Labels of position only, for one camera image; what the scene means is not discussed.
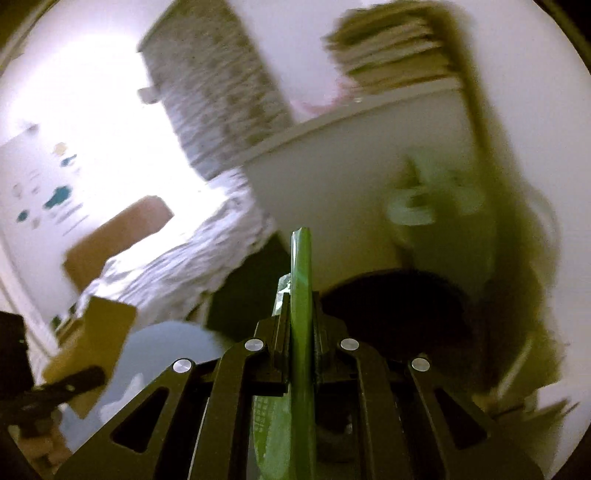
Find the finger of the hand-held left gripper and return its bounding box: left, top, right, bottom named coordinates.
left=28, top=366, right=105, bottom=407

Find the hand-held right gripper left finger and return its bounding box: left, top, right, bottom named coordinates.
left=53, top=295, right=293, bottom=480

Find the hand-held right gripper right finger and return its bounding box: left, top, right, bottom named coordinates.
left=312, top=292, right=546, bottom=480

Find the green snack packet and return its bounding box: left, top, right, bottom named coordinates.
left=252, top=228, right=320, bottom=480

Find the black waste bin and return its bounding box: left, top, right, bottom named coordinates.
left=320, top=270, right=469, bottom=372

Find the white ruffled bedding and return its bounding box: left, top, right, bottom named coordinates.
left=76, top=168, right=278, bottom=324

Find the white cabinet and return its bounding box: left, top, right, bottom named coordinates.
left=242, top=76, right=502, bottom=298

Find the brown cardboard box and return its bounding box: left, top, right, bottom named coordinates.
left=62, top=196, right=175, bottom=292

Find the pale crumpled object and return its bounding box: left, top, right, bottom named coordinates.
left=387, top=152, right=486, bottom=228

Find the stack of books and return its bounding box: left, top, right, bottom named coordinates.
left=324, top=2, right=465, bottom=97

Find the wall poster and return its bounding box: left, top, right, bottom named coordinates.
left=0, top=134, right=95, bottom=261

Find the patterned wall hanging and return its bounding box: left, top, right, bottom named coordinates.
left=137, top=0, right=297, bottom=182

